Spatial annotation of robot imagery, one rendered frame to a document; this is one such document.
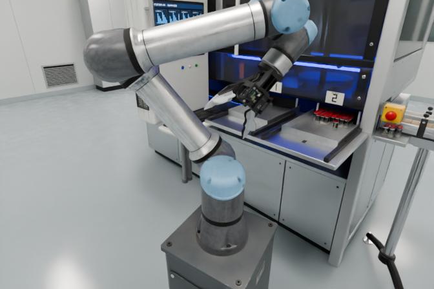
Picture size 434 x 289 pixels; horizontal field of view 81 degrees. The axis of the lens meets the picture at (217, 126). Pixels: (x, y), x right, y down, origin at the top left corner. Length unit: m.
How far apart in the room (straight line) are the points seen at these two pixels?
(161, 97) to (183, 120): 0.09
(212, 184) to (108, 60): 0.36
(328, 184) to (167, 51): 1.24
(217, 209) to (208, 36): 0.41
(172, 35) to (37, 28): 5.45
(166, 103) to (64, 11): 5.44
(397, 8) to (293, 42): 0.67
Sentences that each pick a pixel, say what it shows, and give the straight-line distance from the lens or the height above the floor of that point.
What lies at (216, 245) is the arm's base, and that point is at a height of 0.82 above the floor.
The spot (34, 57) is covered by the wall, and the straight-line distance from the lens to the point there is 5.93.
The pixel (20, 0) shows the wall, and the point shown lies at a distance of 5.91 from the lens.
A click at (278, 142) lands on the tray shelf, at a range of 1.14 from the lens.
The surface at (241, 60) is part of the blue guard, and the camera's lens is 1.65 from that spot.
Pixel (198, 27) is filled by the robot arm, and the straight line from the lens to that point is 0.53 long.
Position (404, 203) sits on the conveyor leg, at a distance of 1.66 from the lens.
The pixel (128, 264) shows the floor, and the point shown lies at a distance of 1.83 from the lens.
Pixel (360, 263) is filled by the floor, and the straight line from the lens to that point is 1.97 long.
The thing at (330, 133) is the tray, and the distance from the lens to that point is 1.31.
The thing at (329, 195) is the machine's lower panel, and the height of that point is 0.47.
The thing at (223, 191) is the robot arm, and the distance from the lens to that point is 0.63.
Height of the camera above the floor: 1.37
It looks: 22 degrees down
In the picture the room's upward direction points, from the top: straight up
